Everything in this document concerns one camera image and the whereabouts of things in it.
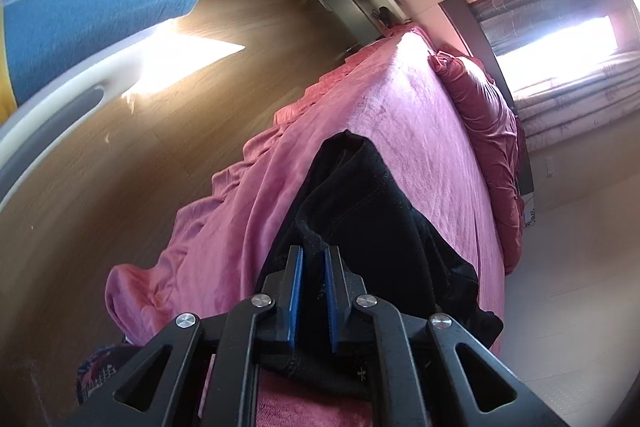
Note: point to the blue and yellow sofa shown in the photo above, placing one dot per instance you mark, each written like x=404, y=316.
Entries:
x=75, y=22

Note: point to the white nightstand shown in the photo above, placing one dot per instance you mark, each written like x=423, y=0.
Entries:
x=345, y=2

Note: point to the black pants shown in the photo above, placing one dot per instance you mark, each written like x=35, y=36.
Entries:
x=360, y=207

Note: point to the pink pillow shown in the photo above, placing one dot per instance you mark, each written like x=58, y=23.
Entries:
x=480, y=107

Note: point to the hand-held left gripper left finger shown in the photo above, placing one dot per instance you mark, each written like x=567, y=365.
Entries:
x=296, y=287

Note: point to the patterned dark cloth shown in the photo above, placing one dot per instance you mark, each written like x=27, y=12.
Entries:
x=100, y=377

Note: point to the pink bed blanket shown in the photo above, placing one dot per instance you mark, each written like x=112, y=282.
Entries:
x=425, y=132

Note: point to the window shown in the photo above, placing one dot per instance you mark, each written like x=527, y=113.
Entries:
x=565, y=47

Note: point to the dark bed headboard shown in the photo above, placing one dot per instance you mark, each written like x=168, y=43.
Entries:
x=462, y=22

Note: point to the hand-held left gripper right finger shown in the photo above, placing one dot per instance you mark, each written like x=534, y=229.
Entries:
x=331, y=292

